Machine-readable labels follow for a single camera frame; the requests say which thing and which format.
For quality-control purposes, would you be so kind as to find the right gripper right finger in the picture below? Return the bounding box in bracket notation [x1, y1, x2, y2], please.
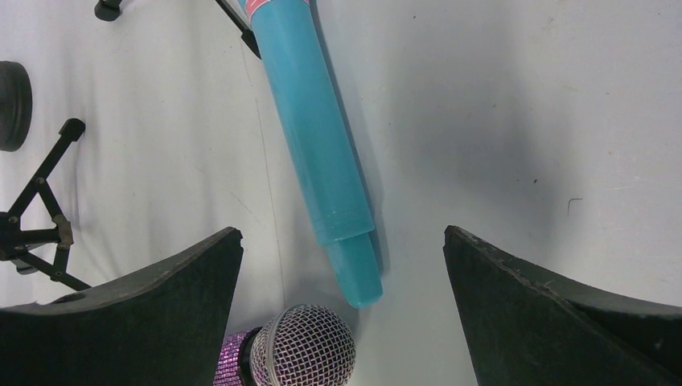
[443, 225, 681, 385]

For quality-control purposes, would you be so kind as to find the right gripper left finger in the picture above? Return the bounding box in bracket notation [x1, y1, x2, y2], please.
[1, 227, 243, 385]

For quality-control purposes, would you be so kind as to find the purple glitter microphone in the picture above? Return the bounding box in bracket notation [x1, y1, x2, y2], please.
[212, 304, 356, 385]

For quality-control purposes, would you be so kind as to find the black round base mic stand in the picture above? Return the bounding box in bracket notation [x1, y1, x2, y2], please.
[1, 61, 33, 152]

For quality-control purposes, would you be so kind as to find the tripod stand with clip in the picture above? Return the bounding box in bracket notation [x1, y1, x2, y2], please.
[94, 0, 261, 60]

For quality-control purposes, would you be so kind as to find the blue toy microphone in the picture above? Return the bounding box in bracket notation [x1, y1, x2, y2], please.
[240, 0, 383, 308]

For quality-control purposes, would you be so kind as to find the tripod stand with shock mount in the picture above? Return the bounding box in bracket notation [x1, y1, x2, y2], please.
[1, 118, 91, 291]

